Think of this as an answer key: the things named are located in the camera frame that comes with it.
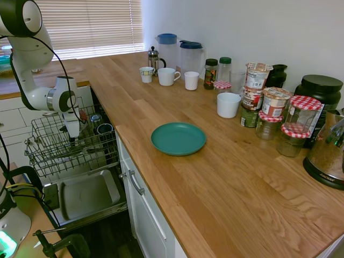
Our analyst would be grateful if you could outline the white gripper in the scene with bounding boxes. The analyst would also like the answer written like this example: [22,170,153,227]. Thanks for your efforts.
[63,109,81,147]

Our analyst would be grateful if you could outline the open dishwasher door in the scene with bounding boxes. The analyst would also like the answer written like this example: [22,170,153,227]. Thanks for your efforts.
[41,168,128,232]

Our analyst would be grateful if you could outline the clear drinking glass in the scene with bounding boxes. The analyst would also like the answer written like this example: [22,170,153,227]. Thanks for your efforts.
[89,113,103,129]

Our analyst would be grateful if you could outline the dark blue mug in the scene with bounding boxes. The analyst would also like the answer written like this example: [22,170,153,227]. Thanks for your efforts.
[96,123,114,135]

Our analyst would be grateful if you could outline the patterned white cup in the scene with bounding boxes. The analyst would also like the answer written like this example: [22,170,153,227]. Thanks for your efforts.
[139,66,155,84]

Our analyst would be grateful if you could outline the white base cabinet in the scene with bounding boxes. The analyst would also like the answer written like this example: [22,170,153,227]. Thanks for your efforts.
[114,133,190,258]

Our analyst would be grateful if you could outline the black metal clamp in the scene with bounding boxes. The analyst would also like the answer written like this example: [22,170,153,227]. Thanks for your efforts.
[32,227,91,258]

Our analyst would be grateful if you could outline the teal green plate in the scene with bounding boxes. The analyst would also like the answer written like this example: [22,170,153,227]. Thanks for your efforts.
[150,122,207,157]

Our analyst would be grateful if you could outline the glass french press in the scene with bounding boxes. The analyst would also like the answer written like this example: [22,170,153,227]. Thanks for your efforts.
[147,46,167,77]

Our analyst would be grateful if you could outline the white window blinds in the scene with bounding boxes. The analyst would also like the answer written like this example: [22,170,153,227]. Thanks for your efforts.
[34,0,144,59]

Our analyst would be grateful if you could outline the clear pitcher light blue lid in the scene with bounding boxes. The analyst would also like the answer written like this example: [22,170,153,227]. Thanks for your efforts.
[156,33,178,74]

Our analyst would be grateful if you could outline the plain white cup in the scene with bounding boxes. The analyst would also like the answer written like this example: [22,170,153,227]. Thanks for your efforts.
[184,71,200,91]

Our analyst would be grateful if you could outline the clear pitcher dark blue lid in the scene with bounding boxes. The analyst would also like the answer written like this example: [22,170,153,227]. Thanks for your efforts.
[179,40,207,79]

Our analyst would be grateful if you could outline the dark spice jar black lid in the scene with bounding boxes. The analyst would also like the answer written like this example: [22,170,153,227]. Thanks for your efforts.
[204,58,219,90]

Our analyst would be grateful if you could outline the small jar red checkered lid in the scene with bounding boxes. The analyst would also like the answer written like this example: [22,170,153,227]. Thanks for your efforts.
[213,81,233,104]

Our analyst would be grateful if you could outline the white ceramic bowl cup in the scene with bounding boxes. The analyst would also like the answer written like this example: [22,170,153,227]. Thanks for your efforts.
[217,92,242,119]

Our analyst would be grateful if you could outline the clear bottle green lid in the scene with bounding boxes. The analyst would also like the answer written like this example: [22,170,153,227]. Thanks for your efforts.
[218,56,233,83]

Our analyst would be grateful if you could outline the clear glass tumbler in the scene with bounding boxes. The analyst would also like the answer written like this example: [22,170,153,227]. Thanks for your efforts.
[229,70,247,95]

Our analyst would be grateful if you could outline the green tin can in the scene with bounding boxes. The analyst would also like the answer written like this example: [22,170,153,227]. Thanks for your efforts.
[240,104,260,128]

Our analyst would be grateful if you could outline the oatmeal cup red label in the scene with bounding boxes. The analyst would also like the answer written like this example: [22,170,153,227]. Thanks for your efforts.
[242,87,264,111]

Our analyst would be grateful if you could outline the glass jar red checkered lid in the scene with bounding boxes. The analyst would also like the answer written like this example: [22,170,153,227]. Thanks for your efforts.
[255,110,284,141]
[276,124,311,158]

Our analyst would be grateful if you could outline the oatmeal cup orange rim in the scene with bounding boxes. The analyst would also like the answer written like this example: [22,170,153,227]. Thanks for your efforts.
[261,87,292,118]

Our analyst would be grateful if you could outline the black plastic container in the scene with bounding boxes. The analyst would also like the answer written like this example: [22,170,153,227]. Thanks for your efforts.
[264,63,289,89]

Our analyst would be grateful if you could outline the large jar red checkered lid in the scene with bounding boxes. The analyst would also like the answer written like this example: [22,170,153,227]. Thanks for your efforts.
[284,95,324,138]

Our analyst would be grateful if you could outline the large black supplement tub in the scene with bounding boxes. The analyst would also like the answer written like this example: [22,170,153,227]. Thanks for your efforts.
[293,74,344,149]

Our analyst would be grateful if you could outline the stainless steel electric kettle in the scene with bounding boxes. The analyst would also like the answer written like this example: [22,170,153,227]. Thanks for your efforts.
[303,107,344,191]

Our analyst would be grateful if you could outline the wire dishwasher rack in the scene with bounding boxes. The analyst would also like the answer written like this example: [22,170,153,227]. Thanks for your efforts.
[24,104,120,178]

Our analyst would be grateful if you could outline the silver cabinet bar handle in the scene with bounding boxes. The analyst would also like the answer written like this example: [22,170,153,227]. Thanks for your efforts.
[127,169,146,196]

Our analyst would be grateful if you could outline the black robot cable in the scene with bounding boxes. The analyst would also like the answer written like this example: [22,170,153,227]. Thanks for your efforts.
[0,34,82,122]

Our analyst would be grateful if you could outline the white mug with handle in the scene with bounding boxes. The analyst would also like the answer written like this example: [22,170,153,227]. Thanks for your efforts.
[157,67,182,87]

